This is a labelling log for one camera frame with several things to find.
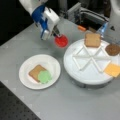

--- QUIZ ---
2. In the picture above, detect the red tomato slice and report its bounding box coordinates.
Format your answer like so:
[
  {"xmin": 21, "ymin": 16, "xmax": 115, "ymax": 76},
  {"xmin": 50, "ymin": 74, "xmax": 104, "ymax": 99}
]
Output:
[{"xmin": 55, "ymin": 35, "xmax": 68, "ymax": 47}]

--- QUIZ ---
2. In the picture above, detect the yellow cheese slice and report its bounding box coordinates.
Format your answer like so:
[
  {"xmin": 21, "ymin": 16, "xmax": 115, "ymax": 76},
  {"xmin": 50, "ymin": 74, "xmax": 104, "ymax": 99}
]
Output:
[{"xmin": 104, "ymin": 63, "xmax": 120, "ymax": 77}]

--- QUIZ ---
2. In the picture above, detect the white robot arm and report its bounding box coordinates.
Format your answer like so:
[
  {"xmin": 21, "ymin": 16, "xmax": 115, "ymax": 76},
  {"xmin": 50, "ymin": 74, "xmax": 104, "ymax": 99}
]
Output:
[{"xmin": 19, "ymin": 0, "xmax": 61, "ymax": 40}]

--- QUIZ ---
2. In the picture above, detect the brown meat patty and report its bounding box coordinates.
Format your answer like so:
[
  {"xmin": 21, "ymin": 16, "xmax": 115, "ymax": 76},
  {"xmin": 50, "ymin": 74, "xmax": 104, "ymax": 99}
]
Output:
[{"xmin": 105, "ymin": 44, "xmax": 120, "ymax": 56}]

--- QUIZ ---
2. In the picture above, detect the white sectioned round tray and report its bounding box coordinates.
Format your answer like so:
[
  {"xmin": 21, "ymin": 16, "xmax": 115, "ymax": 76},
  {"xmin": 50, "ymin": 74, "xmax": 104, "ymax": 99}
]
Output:
[{"xmin": 64, "ymin": 39, "xmax": 120, "ymax": 85}]

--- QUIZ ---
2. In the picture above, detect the white paper plate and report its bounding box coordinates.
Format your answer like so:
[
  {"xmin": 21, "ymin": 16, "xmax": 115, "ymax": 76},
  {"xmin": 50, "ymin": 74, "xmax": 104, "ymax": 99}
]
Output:
[{"xmin": 19, "ymin": 54, "xmax": 61, "ymax": 90}]

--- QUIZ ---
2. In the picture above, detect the orange block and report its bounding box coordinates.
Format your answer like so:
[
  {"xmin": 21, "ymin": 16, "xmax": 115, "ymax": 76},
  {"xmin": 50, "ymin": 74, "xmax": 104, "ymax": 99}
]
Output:
[{"xmin": 78, "ymin": 26, "xmax": 86, "ymax": 31}]

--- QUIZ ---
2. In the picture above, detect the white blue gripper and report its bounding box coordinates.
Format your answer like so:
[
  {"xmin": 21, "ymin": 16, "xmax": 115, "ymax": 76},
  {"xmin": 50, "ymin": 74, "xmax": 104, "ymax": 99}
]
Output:
[{"xmin": 32, "ymin": 5, "xmax": 62, "ymax": 40}]

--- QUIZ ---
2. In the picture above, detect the green lettuce leaf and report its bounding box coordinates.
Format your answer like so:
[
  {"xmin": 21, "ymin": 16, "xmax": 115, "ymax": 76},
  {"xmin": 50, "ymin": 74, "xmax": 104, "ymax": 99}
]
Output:
[{"xmin": 38, "ymin": 70, "xmax": 52, "ymax": 84}]

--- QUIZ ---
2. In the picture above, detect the brown toast slice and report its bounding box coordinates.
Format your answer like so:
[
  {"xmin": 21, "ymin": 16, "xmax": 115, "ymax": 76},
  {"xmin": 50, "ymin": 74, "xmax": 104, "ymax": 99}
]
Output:
[
  {"xmin": 84, "ymin": 33, "xmax": 101, "ymax": 48},
  {"xmin": 29, "ymin": 65, "xmax": 47, "ymax": 82}
]

